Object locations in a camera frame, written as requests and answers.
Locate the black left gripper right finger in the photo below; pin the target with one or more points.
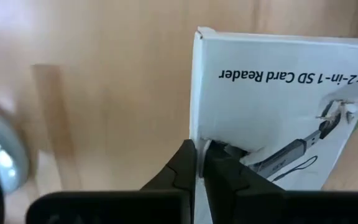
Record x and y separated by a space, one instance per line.
228 193

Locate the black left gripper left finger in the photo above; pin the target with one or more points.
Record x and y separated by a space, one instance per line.
172 186

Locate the white card reader box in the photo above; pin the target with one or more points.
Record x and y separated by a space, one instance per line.
259 109

